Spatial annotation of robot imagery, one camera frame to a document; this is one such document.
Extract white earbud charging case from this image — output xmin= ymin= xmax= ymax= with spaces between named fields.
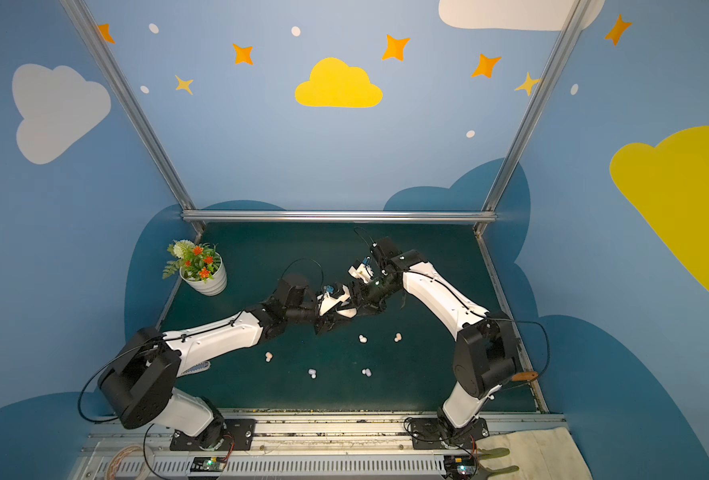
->
xmin=336 ymin=308 xmax=358 ymax=319

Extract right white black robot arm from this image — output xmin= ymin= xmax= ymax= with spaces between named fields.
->
xmin=348 ymin=237 xmax=522 ymax=433

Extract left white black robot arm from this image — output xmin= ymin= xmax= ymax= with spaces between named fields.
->
xmin=98 ymin=274 xmax=358 ymax=450

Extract blue dotted work glove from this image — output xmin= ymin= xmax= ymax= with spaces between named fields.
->
xmin=180 ymin=361 xmax=210 ymax=377

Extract white pot with flowers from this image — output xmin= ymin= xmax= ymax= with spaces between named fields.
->
xmin=162 ymin=240 xmax=228 ymax=297

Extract blue garden fork tool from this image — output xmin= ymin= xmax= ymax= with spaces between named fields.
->
xmin=511 ymin=371 xmax=540 ymax=382

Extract left green controller board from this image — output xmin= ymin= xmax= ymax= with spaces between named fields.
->
xmin=190 ymin=457 xmax=228 ymax=473

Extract green controller board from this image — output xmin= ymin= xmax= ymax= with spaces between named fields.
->
xmin=443 ymin=456 xmax=478 ymax=480
xmin=190 ymin=457 xmax=228 ymax=473

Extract right green controller board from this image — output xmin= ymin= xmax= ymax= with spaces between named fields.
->
xmin=443 ymin=456 xmax=478 ymax=480

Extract beige cloth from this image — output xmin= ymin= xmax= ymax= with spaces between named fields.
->
xmin=477 ymin=427 xmax=593 ymax=480

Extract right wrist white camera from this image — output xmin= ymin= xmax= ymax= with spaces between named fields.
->
xmin=348 ymin=257 xmax=374 ymax=283

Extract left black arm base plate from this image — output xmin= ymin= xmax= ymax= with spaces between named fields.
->
xmin=170 ymin=418 xmax=256 ymax=452

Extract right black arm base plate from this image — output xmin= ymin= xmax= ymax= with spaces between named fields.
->
xmin=403 ymin=417 xmax=489 ymax=450

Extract green handled pliers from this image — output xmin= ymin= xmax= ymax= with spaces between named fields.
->
xmin=471 ymin=447 xmax=520 ymax=480

